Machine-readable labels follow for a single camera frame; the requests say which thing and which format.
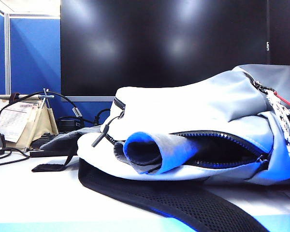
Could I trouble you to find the gray clothes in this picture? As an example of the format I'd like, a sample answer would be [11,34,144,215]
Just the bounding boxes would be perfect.
[113,131,232,175]

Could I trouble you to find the light gray backpack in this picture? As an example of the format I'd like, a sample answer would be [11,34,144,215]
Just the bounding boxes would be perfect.
[31,64,290,232]

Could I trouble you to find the gray zipper pull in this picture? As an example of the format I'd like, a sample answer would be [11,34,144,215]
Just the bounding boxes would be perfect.
[91,123,109,147]

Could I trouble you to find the large black computer monitor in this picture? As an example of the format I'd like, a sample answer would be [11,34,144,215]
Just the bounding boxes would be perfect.
[60,0,270,102]

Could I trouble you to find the black docking box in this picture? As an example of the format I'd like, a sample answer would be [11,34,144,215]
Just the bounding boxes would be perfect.
[58,117,85,132]

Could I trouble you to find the beige canvas desk stand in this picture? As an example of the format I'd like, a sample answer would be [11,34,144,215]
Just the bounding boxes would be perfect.
[0,88,60,151]

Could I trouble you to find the black keyboard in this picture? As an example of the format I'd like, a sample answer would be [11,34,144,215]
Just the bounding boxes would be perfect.
[30,131,59,158]

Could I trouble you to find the white paper calendar sheet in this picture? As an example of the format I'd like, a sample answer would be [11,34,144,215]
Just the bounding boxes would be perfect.
[0,102,39,143]

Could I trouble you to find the black white patterned ribbon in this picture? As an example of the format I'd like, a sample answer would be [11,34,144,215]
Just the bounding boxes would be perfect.
[265,88,290,180]

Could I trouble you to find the black monitor without logo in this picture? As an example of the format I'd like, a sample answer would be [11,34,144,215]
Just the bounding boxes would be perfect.
[269,0,290,66]

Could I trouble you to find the looped black cable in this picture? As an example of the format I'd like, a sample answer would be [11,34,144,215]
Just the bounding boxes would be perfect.
[93,108,112,127]

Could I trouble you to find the long black cable with connector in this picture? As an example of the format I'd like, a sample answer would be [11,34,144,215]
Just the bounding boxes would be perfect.
[0,91,85,132]

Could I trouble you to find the thin black table cable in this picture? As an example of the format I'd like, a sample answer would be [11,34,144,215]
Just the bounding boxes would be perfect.
[0,147,31,168]

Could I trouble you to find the red cord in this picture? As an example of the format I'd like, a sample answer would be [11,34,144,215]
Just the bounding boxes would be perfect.
[273,91,290,111]

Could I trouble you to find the aluminium partition frame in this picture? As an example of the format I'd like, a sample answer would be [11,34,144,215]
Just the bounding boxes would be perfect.
[0,4,61,95]

